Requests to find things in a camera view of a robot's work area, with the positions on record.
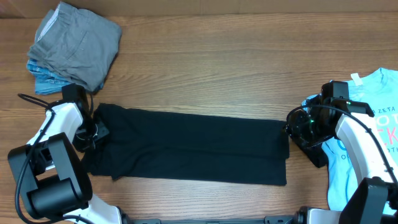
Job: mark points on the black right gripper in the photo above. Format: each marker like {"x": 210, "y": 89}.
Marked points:
{"x": 294, "y": 130}

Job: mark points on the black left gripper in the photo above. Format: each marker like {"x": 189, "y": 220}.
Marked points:
{"x": 103, "y": 131}

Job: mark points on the black t-shirt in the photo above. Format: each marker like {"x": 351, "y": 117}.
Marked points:
{"x": 166, "y": 145}

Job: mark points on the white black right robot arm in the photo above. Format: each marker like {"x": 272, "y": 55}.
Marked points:
{"x": 335, "y": 115}

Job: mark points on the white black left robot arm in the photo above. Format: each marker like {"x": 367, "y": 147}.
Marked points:
{"x": 51, "y": 182}

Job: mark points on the black garment with white logo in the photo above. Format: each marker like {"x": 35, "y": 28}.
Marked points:
{"x": 314, "y": 153}

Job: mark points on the folded blue garment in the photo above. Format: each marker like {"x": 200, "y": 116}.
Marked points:
{"x": 49, "y": 79}

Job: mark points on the light blue printed t-shirt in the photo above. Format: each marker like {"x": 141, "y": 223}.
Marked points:
{"x": 379, "y": 90}

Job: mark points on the folded grey shirt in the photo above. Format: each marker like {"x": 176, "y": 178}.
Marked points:
{"x": 78, "y": 42}

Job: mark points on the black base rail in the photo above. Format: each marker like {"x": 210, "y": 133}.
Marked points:
{"x": 282, "y": 219}

